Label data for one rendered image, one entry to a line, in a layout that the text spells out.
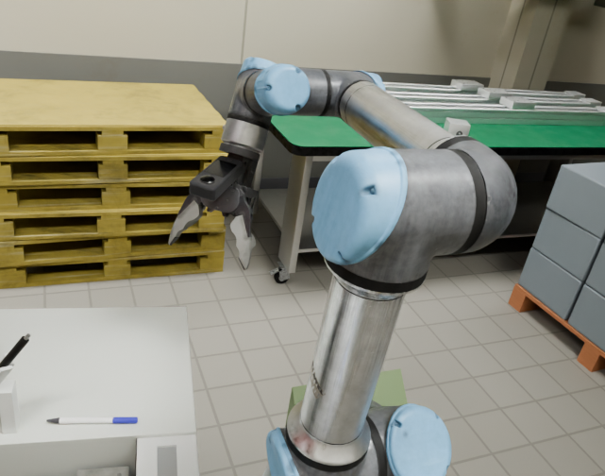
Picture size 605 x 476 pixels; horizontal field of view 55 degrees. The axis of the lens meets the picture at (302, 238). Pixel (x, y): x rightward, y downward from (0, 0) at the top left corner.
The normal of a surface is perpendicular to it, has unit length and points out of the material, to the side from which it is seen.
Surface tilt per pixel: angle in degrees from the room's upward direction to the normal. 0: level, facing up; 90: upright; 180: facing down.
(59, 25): 90
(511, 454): 0
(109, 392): 0
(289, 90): 70
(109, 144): 90
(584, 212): 90
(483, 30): 90
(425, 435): 45
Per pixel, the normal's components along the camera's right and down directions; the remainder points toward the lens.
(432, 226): 0.37, 0.45
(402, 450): 0.47, -0.29
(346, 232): -0.89, -0.06
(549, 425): 0.14, -0.87
